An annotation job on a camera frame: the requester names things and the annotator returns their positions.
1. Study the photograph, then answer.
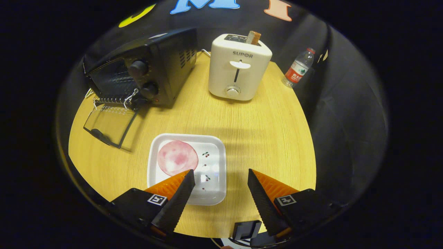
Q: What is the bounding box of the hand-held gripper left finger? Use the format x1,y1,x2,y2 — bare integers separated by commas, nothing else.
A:
106,169,196,239

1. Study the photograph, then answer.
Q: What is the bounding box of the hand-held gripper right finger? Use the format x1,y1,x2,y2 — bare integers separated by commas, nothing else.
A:
247,169,341,239

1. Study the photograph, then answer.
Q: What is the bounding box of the pink ham slice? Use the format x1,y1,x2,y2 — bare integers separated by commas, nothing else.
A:
157,140,199,177

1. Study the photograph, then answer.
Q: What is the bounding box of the white square plate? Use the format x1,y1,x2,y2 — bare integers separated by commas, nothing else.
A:
147,133,227,206

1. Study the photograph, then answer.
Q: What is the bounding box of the black toaster oven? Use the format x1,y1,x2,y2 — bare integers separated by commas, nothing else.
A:
82,28,198,150

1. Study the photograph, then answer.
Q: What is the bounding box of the white pop-up toaster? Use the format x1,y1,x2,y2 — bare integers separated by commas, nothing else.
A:
208,33,273,102

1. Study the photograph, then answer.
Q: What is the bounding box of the clear water bottle red label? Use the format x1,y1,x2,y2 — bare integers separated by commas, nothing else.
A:
281,47,316,88

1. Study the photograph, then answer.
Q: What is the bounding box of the brown bread slice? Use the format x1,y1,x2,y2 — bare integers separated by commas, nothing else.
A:
245,30,262,46

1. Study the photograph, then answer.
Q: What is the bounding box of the black table edge bracket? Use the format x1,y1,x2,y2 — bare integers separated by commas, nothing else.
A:
232,220,262,241

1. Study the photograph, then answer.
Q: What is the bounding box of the metal wire oven rack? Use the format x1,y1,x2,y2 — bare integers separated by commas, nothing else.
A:
93,96,139,105

